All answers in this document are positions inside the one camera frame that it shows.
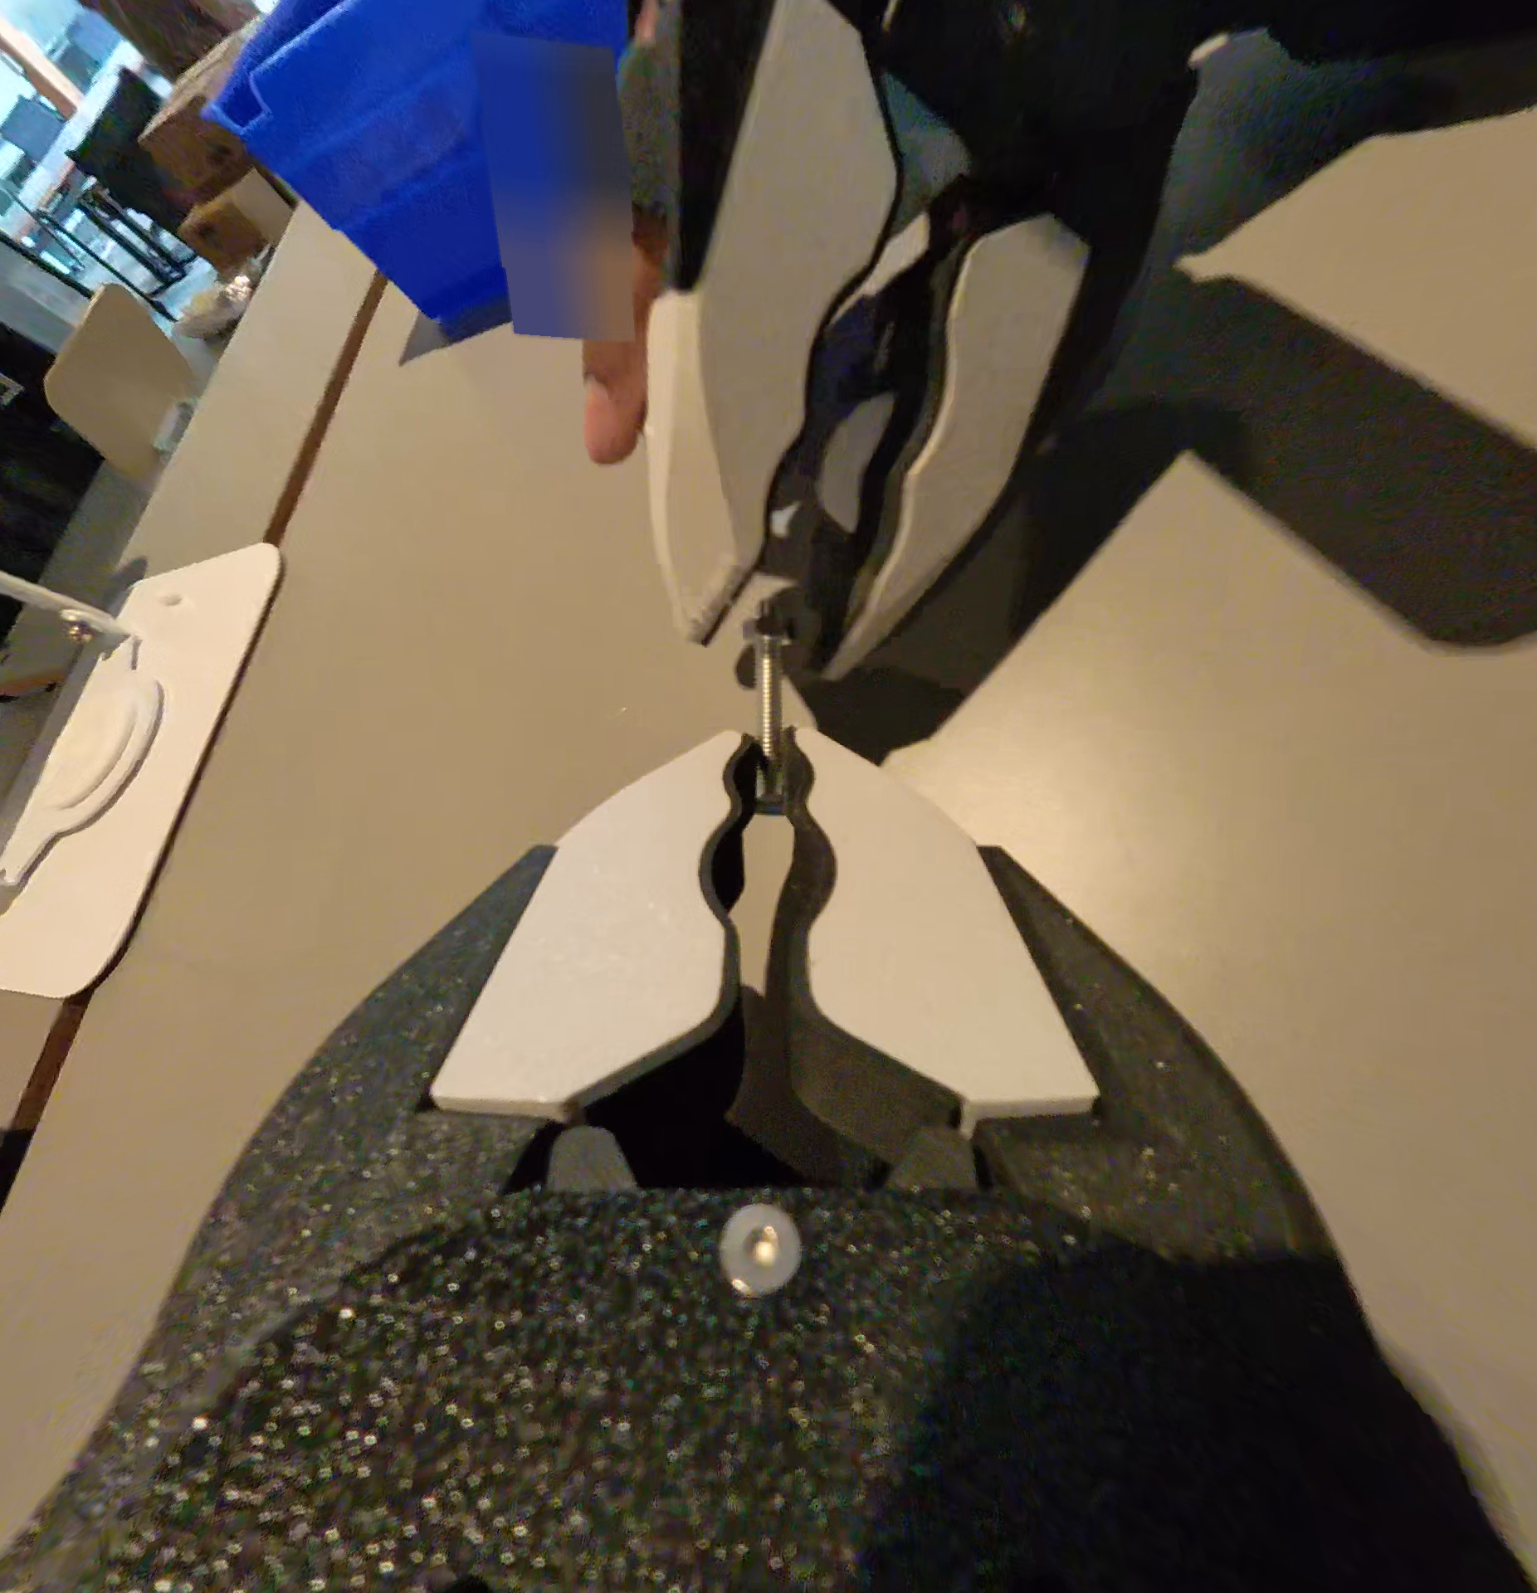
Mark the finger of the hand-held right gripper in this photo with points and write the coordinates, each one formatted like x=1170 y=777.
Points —
x=1004 y=360
x=780 y=249

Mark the group of black chairs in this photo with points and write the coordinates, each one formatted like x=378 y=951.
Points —
x=108 y=136

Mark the person's right hand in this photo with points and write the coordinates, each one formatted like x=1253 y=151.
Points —
x=615 y=398

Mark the person's right forearm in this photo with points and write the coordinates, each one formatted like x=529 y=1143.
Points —
x=1402 y=50

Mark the brown cardboard box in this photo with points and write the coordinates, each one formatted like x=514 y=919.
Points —
x=195 y=136
x=232 y=221

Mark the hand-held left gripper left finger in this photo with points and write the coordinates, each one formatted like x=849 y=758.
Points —
x=594 y=946

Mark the white base board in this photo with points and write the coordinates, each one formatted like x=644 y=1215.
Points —
x=195 y=697

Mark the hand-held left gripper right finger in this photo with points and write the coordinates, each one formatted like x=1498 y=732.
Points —
x=929 y=957

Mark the silver bolt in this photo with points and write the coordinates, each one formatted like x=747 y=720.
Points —
x=770 y=708

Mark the blue plastic bin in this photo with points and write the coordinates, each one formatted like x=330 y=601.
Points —
x=370 y=161

